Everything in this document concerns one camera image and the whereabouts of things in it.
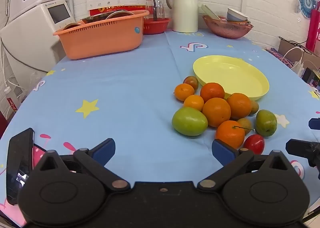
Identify purple patterned cloth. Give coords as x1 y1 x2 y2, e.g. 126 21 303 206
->
264 47 296 69

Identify cardboard box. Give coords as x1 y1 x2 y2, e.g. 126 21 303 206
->
278 36 320 69

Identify clear glass jar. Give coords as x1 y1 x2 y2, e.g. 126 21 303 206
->
146 0 166 22

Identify white appliance with screen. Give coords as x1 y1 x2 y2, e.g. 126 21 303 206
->
0 0 76 74

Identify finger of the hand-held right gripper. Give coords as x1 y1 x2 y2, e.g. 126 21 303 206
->
308 117 320 130
286 139 320 168

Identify white charger with cable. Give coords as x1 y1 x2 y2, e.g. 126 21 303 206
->
282 46 313 77

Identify orange with stem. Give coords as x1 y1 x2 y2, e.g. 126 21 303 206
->
215 120 255 150

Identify plastic bottle with red label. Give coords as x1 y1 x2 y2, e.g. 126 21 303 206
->
3 86 18 112

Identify small red fruit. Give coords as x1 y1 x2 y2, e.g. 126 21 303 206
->
243 134 265 155

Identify small metal bowl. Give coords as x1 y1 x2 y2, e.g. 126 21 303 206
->
63 23 82 31

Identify white small bowls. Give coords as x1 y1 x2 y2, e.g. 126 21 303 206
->
226 8 251 25

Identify red-green apple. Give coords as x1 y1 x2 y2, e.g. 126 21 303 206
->
183 76 199 91

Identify blue printed tablecloth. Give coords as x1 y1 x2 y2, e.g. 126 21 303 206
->
0 29 320 228

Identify large metal bowl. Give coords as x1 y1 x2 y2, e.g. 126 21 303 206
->
80 10 135 24

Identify red plastic bowl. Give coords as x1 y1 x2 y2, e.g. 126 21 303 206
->
143 17 172 35

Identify pink glass bowl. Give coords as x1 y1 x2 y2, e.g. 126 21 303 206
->
202 15 254 39

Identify black smartphone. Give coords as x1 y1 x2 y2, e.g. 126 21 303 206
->
5 128 34 205

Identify white thermos jug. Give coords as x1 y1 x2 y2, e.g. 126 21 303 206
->
165 0 199 34

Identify yellow-orange tangerine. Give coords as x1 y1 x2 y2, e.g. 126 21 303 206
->
183 95 205 112

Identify orange plastic basket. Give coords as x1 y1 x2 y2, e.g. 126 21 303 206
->
53 10 150 60

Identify large green mango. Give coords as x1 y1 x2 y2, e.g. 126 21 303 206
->
171 107 208 136

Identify brown kiwi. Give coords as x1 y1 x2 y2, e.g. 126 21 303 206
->
249 100 259 115
237 117 253 135

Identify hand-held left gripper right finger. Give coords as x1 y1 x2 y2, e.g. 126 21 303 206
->
197 139 295 192

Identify yellow plastic plate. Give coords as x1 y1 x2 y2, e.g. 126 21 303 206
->
193 55 270 101

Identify small green fruit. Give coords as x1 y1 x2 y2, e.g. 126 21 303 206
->
255 110 278 137

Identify red paper bag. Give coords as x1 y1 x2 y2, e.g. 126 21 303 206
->
306 9 320 53

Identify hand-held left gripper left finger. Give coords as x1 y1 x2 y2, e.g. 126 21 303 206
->
32 138 131 192

